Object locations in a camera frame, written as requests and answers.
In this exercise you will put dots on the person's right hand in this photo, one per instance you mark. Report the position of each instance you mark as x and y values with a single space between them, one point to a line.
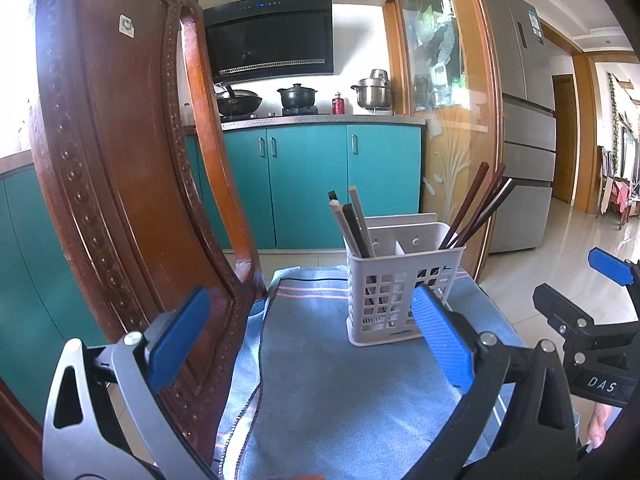
596 429

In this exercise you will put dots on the steel stock pot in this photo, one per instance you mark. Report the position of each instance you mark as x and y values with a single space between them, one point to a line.
375 91

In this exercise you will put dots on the black wok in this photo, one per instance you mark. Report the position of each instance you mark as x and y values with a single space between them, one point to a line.
237 102

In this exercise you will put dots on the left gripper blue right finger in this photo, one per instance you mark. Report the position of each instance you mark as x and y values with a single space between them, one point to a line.
453 354

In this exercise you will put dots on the carved wooden chair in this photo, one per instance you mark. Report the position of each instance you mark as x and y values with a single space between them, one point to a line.
129 154

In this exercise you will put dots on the silver refrigerator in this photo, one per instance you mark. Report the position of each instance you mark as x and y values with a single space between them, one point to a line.
529 124

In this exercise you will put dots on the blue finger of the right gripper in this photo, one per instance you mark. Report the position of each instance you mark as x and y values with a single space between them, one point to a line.
618 271

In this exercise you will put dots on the dark brown chopstick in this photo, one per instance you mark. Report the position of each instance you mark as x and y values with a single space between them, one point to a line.
460 239

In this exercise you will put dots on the glass sliding door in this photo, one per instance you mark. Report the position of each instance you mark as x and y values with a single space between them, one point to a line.
445 73

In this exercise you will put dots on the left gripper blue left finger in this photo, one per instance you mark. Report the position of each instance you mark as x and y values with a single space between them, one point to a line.
170 338

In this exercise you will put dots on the black clay pot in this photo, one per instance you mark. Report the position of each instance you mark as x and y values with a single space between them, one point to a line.
297 96

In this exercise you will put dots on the red thermos bottle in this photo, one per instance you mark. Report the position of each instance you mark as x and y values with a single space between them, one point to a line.
338 104

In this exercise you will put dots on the grey plastic utensil holder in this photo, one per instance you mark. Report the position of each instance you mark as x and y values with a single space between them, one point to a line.
407 254

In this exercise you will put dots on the black range hood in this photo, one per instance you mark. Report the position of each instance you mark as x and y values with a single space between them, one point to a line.
259 39

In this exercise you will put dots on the blue striped cloth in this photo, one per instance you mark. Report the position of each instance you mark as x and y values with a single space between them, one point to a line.
305 400

